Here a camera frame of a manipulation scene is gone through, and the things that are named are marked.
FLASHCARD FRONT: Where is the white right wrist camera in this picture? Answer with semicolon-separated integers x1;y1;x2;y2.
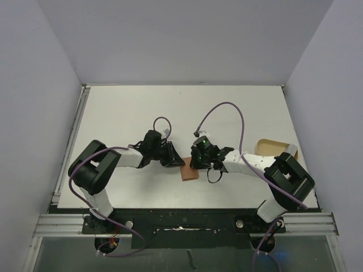
194;130;210;138

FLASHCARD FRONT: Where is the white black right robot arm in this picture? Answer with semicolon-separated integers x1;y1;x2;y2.
189;136;315;232

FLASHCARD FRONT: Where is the aluminium rail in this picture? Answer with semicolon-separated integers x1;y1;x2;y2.
61;84;90;176
33;212;339;237

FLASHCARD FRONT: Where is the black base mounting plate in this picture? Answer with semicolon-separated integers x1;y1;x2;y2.
82;209;286;249

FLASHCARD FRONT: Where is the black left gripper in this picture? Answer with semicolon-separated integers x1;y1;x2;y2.
150;141;184;167

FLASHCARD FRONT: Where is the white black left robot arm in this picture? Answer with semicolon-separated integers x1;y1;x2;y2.
68;130;185;233

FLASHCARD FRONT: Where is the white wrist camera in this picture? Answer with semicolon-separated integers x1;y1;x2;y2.
160;129;171;139
194;130;210;138

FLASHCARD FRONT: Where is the brown leather card holder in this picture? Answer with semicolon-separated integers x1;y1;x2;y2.
180;157;199;181

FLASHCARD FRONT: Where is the aluminium front rail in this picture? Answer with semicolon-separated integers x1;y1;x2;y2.
33;212;339;237

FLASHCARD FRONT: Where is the aluminium left side rail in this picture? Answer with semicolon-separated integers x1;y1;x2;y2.
61;84;90;176

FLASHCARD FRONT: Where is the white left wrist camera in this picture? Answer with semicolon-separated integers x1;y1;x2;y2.
160;129;171;139

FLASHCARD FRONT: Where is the grey credit card stack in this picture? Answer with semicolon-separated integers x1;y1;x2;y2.
285;144;298;156

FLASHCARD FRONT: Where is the beige oval tray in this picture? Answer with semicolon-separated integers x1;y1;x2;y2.
255;139;298;160

